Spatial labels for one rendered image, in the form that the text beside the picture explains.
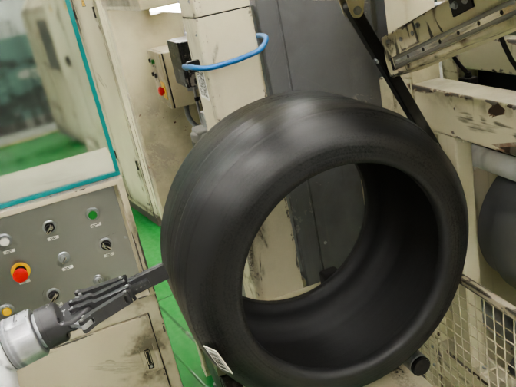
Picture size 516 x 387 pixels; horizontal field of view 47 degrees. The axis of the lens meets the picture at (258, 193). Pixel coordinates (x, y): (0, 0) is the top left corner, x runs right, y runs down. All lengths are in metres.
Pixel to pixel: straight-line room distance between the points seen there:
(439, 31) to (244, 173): 0.49
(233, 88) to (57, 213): 0.67
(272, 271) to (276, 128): 0.57
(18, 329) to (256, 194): 0.46
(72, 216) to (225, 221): 0.83
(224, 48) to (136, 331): 0.92
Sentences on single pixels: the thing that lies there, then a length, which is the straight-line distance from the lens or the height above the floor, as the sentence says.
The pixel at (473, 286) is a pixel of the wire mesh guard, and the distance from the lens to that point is 1.41.
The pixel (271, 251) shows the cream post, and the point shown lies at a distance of 1.48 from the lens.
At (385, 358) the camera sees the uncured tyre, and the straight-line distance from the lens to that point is 1.24.
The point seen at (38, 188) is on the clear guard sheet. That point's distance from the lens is 1.70.
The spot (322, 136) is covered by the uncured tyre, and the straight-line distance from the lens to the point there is 1.01.
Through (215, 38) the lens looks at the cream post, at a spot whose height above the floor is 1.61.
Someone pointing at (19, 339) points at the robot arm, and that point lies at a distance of 1.10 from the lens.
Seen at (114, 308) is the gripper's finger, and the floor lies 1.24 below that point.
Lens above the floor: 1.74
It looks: 21 degrees down
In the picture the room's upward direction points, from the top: 12 degrees counter-clockwise
